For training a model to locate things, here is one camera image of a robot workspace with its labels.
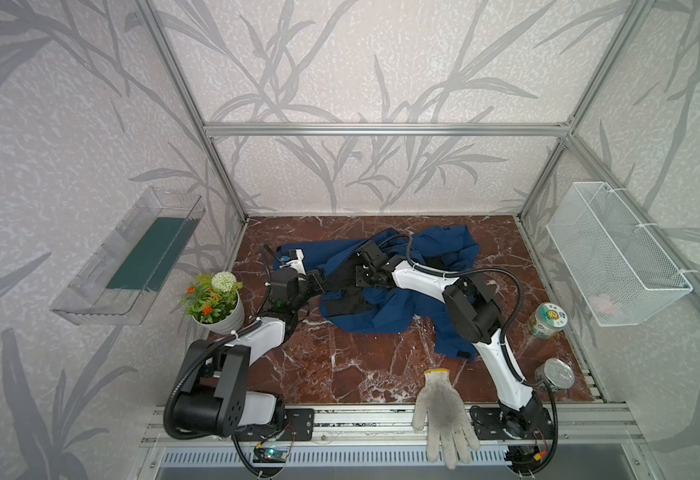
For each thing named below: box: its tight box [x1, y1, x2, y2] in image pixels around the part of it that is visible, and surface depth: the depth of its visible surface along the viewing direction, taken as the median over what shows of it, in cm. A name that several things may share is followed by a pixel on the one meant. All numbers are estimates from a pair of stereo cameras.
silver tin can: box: [535, 358, 575, 392], surface depth 78 cm
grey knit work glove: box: [412, 368, 480, 469], surface depth 76 cm
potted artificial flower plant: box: [181, 271, 245, 335], surface depth 82 cm
